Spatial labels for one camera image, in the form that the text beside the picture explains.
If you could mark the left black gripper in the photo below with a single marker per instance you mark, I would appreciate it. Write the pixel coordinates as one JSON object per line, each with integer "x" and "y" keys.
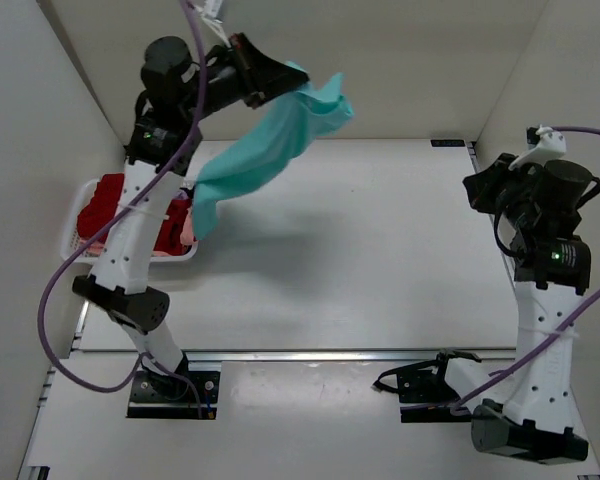
{"x": 269, "y": 76}

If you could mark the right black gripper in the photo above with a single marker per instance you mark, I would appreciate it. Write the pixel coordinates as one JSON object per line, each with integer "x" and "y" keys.
{"x": 480, "y": 186}

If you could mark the teal t shirt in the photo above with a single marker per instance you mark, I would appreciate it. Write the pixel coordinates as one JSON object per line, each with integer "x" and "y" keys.
{"x": 294, "y": 121}

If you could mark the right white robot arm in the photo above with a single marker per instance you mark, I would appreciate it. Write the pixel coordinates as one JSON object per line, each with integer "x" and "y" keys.
{"x": 523, "y": 411}

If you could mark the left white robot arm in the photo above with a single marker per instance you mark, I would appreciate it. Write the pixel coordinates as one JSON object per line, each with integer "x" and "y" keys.
{"x": 180, "y": 92}

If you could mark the red t shirt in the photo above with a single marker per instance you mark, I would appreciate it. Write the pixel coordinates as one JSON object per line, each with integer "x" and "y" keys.
{"x": 102, "y": 207}

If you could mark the white plastic laundry basket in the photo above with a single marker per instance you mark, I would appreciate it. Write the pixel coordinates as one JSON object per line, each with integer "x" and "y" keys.
{"x": 70, "y": 240}

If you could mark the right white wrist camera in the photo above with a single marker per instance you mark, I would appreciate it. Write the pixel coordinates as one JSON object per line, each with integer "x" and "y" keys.
{"x": 543, "y": 144}

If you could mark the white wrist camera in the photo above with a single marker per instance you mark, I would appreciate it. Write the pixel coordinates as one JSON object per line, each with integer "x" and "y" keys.
{"x": 543, "y": 144}
{"x": 212, "y": 14}

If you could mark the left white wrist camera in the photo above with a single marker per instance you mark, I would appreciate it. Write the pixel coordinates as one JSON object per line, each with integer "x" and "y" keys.
{"x": 212, "y": 14}

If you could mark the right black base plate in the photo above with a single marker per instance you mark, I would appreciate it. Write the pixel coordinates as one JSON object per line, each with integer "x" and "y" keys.
{"x": 427, "y": 390}

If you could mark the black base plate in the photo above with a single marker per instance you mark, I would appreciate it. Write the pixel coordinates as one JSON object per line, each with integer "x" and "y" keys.
{"x": 152, "y": 398}
{"x": 427, "y": 390}

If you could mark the aluminium rail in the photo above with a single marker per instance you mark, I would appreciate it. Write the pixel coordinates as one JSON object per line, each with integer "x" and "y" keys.
{"x": 314, "y": 356}

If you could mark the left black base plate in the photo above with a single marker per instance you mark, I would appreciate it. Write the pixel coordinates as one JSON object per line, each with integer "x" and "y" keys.
{"x": 152, "y": 398}

